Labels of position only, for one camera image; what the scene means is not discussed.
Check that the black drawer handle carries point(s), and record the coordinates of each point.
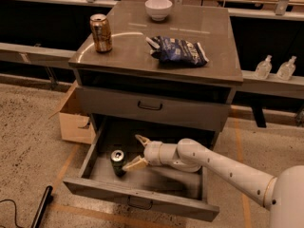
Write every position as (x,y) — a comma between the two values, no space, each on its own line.
(140,203)
(149,107)

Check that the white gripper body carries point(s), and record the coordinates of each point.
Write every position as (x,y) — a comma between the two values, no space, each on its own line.
(151,153)

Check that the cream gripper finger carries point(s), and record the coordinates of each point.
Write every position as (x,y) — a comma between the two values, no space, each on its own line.
(142,139)
(136,164)

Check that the black drawer handle lower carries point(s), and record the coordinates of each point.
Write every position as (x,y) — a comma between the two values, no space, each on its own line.
(140,203)

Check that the blue chip bag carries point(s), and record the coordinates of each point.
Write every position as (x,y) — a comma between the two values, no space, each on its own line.
(167,49)

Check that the closed grey upper drawer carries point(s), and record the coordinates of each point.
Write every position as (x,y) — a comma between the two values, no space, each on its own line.
(175,111)

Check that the brown soda can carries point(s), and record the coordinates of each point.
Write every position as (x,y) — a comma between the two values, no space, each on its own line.
(101,32)

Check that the black drawer handle upper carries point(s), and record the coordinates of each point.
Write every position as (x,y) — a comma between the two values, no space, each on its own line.
(149,107)

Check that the grey drawer cabinet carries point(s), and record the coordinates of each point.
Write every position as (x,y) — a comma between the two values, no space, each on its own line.
(130,67)

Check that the white bowl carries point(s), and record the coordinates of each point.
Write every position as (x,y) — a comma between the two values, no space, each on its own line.
(158,10)

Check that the clear sanitizer bottle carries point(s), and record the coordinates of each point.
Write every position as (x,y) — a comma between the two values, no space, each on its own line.
(287,69)
(263,68)

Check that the cardboard box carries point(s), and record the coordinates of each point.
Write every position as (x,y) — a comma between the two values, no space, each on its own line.
(75,125)

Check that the grey metal rail shelf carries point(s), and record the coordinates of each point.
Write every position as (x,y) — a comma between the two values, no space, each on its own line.
(51,57)

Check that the clear sanitizer bottle right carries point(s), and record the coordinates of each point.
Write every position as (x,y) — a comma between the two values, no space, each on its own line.
(287,69)

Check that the green soda can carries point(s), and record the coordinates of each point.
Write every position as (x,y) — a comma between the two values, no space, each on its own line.
(118,161)

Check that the clear sanitizer bottle left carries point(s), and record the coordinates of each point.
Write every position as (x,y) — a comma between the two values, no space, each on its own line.
(263,68)

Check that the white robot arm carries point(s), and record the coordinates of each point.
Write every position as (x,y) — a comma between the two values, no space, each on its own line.
(282,195)

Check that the black pole on floor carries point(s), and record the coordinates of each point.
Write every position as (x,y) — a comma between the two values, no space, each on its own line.
(45,201)

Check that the open grey middle drawer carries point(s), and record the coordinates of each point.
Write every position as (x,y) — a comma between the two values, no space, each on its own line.
(172,191)

